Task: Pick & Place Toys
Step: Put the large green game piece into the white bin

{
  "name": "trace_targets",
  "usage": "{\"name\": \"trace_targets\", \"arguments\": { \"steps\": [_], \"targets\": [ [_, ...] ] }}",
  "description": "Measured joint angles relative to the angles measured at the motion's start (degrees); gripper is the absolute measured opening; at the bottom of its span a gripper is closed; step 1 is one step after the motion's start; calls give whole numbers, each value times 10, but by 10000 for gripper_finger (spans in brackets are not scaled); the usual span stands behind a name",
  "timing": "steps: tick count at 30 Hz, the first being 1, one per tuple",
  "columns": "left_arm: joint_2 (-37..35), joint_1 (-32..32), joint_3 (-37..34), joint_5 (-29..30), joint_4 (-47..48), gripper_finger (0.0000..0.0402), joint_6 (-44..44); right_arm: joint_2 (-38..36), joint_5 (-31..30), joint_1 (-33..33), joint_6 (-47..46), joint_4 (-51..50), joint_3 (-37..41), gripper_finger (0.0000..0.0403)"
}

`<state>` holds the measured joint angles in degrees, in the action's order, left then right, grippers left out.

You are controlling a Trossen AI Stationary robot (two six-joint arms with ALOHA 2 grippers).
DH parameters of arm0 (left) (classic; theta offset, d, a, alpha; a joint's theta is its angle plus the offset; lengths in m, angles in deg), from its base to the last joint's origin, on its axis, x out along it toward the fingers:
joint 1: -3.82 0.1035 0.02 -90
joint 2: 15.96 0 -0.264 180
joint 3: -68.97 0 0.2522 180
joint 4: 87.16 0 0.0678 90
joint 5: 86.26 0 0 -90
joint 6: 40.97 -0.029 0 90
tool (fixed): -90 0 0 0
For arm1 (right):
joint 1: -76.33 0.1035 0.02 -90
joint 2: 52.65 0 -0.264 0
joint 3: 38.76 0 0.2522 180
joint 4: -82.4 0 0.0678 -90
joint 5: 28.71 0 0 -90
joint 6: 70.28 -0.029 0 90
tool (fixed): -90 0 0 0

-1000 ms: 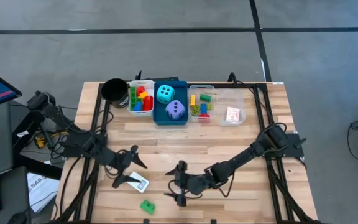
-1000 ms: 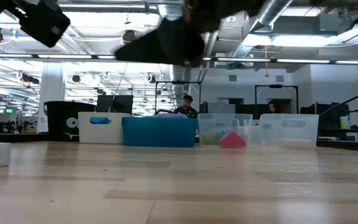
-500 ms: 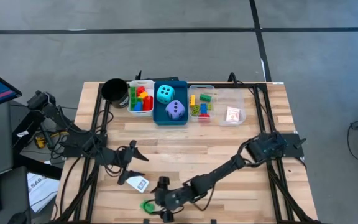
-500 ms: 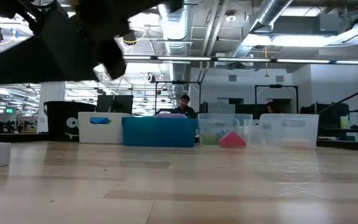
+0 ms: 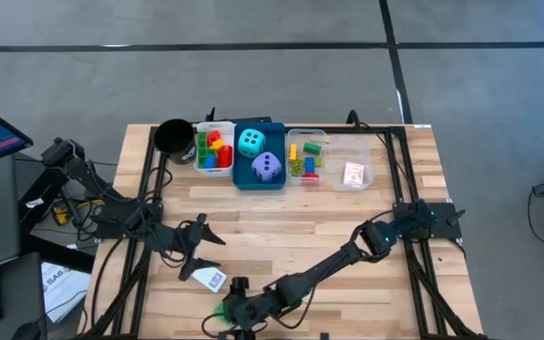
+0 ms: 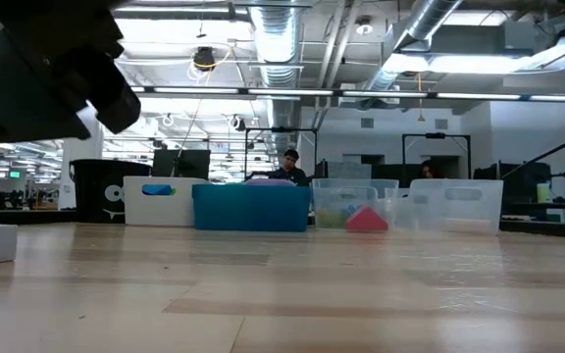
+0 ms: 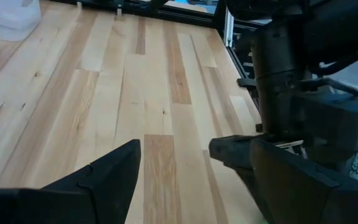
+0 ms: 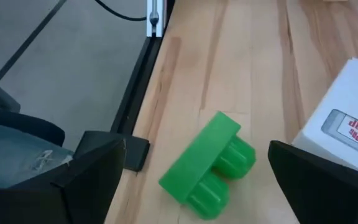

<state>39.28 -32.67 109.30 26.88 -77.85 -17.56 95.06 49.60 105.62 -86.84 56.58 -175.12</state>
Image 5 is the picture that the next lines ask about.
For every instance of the black computer mouse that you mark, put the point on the black computer mouse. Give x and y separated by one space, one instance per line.
26 331

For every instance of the orange-yellow toy brick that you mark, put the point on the orange-yellow toy brick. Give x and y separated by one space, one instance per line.
293 153

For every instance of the long green toy brick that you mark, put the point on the long green toy brick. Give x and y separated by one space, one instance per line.
201 146

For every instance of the white playing card box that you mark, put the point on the white playing card box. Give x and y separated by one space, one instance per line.
211 279

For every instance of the green stepped toy brick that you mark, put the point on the green stepped toy brick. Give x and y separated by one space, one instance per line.
218 311

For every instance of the red-backed card deck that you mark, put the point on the red-backed card deck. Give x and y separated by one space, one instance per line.
353 174

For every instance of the yellow rounded toy brick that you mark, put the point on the yellow rounded toy brick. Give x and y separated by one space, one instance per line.
218 144

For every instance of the white plastic bin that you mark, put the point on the white plastic bin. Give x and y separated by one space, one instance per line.
214 124

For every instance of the blue plastic bin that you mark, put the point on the blue plastic bin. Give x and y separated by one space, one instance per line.
243 181

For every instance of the large red toy brick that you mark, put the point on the large red toy brick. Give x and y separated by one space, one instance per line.
225 157

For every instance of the purple foam die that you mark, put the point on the purple foam die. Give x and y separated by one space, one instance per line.
259 166

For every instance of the blue big-stud toy brick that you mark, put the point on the blue big-stud toy brick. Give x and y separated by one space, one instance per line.
210 162

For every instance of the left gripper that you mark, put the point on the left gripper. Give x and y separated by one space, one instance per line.
182 238

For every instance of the dark green hollow toy brick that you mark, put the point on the dark green hollow toy brick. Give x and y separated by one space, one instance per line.
312 148

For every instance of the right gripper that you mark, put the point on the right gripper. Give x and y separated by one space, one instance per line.
248 307

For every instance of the small dark blue toy brick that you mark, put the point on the small dark blue toy brick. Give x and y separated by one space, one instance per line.
309 164

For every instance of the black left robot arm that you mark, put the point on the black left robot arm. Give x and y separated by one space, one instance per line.
88 175

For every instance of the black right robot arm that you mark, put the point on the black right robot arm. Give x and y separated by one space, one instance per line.
328 264

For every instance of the yellow hand tool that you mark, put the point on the yellow hand tool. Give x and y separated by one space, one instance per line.
60 215

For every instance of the white printed paper sheet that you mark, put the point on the white printed paper sheet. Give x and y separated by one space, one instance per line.
62 288

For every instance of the clear plastic bin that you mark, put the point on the clear plastic bin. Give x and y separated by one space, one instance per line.
338 151
321 179

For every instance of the black cup with face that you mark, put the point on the black cup with face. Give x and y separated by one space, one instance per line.
174 134

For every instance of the cyan foam die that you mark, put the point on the cyan foam die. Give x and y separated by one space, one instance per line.
253 152

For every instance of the red roof-shaped toy brick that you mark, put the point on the red roof-shaped toy brick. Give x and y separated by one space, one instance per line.
310 177

